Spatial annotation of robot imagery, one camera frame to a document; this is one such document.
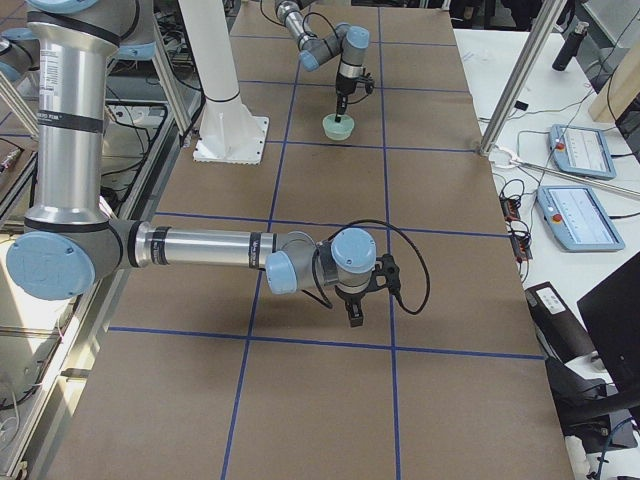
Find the green ceramic bowl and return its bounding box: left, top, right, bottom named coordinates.
left=322, top=114, right=355, bottom=141

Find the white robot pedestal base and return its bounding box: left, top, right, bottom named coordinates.
left=179, top=0, right=269, bottom=165

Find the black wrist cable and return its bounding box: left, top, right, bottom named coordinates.
left=302, top=218, right=433, bottom=316
left=302, top=10, right=376, bottom=107

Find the near blue teach pendant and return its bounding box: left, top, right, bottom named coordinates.
left=536, top=185, right=625, bottom=252

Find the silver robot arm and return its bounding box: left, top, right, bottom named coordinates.
left=274, top=1, right=375, bottom=127
left=6, top=1, right=378, bottom=327

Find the aluminium frame post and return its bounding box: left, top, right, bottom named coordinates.
left=478, top=0, right=566, bottom=157

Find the black computer monitor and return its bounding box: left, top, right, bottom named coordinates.
left=578, top=254, right=639, bottom=390

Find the black water bottle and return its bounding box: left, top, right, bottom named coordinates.
left=552, top=21, right=590, bottom=71

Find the blue teach pendant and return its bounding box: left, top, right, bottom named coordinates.
left=536, top=185, right=625, bottom=252
left=549, top=124, right=617, bottom=180

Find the brown paper table mat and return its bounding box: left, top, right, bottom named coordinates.
left=43, top=0, right=576, bottom=480

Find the far blue teach pendant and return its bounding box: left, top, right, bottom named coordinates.
left=549, top=124, right=617, bottom=180

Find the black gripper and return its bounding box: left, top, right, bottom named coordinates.
left=334, top=74, right=358, bottom=123
left=335, top=285, right=374, bottom=328

